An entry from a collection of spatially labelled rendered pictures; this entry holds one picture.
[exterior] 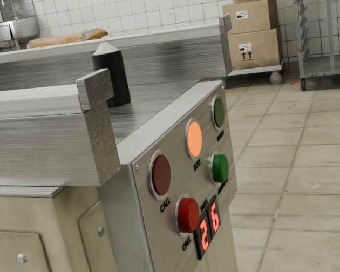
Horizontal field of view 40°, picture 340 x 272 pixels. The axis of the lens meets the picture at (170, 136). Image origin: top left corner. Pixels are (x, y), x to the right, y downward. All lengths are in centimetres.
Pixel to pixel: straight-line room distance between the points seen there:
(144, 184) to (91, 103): 9
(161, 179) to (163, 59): 24
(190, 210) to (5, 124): 17
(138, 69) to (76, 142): 31
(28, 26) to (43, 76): 470
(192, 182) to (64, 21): 491
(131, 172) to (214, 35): 25
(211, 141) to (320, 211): 151
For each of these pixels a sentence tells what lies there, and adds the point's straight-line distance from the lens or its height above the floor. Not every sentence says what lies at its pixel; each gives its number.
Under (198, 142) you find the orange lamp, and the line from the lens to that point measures 44.
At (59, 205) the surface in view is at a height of 83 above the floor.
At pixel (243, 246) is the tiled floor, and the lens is 178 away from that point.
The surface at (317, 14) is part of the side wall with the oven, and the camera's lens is 441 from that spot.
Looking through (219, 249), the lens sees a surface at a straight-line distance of 60.
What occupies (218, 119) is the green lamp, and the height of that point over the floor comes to 81.
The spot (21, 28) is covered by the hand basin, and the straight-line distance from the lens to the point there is 526.
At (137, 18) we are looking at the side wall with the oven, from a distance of 486.
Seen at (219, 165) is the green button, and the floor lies 77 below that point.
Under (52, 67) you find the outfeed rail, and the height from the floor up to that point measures 87.
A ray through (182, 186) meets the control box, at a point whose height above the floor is 78.
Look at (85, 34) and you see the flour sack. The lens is 435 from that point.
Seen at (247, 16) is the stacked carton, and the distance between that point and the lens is 408.
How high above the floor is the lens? 95
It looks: 18 degrees down
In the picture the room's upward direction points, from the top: 10 degrees counter-clockwise
